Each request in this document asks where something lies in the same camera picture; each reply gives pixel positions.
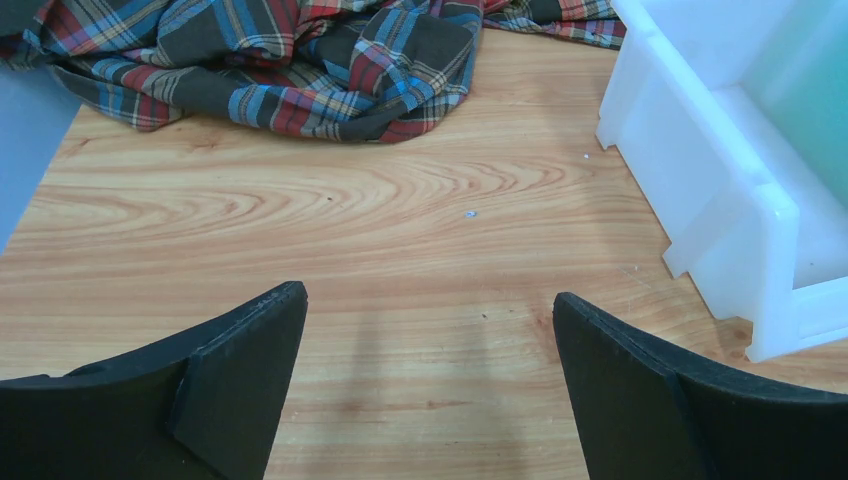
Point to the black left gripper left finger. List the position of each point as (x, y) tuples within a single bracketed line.
[(203, 403)]

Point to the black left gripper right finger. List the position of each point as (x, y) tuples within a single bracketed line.
[(645, 408)]

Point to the white plastic bin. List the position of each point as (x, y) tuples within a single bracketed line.
[(760, 235)]

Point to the plaid cloth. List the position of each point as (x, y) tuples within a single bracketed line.
[(384, 71)]

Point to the green plastic bin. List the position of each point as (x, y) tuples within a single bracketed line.
[(799, 81)]

